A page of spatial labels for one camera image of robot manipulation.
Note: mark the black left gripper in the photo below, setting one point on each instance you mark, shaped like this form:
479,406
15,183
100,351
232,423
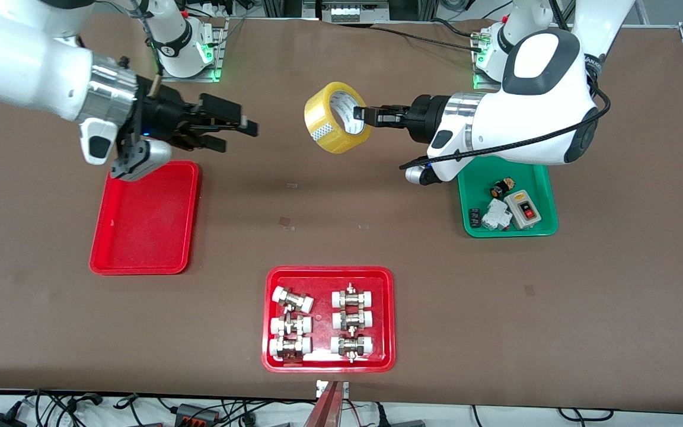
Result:
426,117

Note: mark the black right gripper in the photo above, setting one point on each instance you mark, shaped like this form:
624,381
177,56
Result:
160,112

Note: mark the yellow packing tape roll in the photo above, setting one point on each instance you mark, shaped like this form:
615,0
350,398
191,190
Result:
326,127

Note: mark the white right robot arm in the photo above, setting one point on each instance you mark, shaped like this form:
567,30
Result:
21,65

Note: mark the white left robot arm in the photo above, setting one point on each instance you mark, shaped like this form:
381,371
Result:
531,112

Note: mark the empty red plastic tray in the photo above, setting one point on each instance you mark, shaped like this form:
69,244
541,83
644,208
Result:
146,219

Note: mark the red tray with fittings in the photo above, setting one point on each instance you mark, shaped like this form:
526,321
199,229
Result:
324,279

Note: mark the green plastic tray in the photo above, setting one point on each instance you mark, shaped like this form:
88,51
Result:
546,201

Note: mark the white power strip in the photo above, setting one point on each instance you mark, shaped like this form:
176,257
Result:
353,10

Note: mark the small black terminal block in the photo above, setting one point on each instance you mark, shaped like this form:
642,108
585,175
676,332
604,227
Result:
475,217

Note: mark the black orange round knob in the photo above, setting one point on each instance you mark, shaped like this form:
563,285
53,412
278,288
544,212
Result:
500,188

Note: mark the white circuit breaker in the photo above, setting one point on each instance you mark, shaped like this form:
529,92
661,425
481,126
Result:
495,215

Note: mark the white capped brass pipe fitting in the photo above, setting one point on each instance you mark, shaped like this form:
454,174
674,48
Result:
352,298
351,346
289,347
352,320
291,325
292,299

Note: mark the red metal bar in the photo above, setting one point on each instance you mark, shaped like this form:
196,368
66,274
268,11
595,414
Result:
325,409

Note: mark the black power plug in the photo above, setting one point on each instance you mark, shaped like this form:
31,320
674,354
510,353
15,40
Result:
3,421

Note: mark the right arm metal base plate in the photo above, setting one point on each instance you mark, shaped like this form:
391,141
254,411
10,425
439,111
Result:
218,53

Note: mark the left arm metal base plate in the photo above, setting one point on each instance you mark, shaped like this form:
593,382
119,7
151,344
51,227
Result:
479,82

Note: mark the grey switch box red button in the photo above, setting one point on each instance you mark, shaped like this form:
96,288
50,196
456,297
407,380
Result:
524,210

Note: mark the silver metal bracket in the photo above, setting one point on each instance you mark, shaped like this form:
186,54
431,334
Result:
320,388

